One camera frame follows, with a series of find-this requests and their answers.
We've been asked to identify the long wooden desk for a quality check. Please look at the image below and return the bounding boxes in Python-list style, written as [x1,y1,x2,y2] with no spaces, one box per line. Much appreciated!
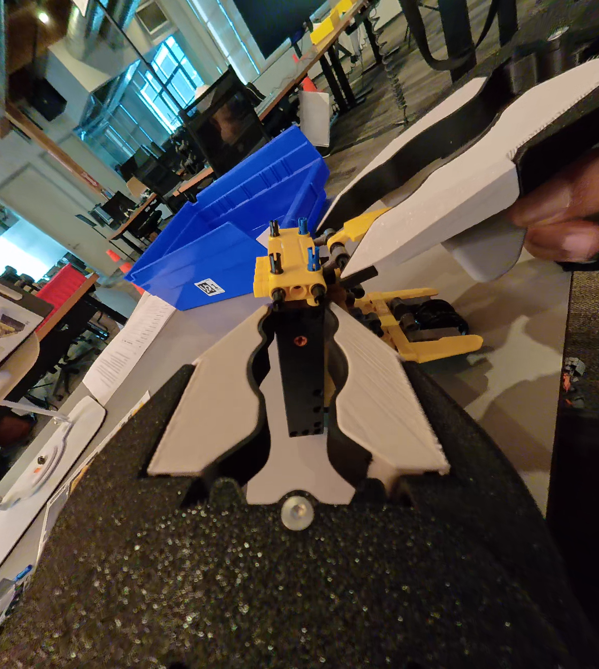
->
[255,0,373,113]

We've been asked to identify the white rectangular bin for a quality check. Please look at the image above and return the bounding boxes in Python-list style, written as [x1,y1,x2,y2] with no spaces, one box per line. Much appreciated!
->
[298,90,331,149]

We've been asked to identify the yellow printed leaflet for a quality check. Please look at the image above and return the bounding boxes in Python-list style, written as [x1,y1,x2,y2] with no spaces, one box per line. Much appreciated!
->
[0,389,151,659]

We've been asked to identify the small dropped brick pieces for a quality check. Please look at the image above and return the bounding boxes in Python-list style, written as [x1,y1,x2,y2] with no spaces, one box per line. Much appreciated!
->
[561,358,588,408]

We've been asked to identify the grey ceiling duct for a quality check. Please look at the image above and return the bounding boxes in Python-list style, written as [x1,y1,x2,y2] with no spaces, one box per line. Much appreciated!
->
[67,0,138,58]

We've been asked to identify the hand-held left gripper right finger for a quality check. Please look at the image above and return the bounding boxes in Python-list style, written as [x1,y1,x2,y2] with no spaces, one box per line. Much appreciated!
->
[326,303,450,493]

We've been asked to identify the black framed screen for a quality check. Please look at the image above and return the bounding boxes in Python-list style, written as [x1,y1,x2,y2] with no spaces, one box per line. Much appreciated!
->
[179,65,271,178]

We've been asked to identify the printed paper sheets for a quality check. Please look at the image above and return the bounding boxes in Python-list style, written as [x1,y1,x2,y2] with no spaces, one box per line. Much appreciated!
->
[83,293,176,406]

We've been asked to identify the black TV monitor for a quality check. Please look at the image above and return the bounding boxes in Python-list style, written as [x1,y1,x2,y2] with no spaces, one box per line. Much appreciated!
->
[232,0,332,61]

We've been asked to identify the wooden standing desk black legs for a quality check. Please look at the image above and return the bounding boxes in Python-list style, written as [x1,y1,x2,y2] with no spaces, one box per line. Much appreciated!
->
[399,0,520,84]

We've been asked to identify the blue plastic bin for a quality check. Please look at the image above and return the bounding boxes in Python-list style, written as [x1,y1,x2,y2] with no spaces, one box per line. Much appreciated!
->
[124,124,332,312]

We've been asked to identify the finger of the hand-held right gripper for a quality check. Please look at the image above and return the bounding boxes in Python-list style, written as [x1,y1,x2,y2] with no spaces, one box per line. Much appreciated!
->
[340,52,599,281]
[319,76,512,233]

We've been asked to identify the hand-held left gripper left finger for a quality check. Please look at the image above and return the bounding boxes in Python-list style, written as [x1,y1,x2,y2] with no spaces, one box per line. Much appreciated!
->
[147,305,273,486]

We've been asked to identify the red chair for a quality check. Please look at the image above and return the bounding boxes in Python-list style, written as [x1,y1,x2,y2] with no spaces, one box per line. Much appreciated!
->
[35,264,88,327]

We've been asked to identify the person's right hand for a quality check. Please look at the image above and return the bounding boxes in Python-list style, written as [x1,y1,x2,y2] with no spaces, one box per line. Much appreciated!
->
[508,140,599,263]

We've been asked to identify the yellow black toy brick model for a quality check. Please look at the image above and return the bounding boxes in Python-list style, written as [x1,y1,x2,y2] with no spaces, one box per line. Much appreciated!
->
[254,217,484,439]

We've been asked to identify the yellow plastic bin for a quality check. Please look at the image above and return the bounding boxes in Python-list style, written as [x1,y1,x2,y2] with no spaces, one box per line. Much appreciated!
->
[310,8,350,45]

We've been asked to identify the black wall speaker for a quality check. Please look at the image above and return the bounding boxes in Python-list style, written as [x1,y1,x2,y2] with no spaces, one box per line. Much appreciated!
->
[30,78,67,121]

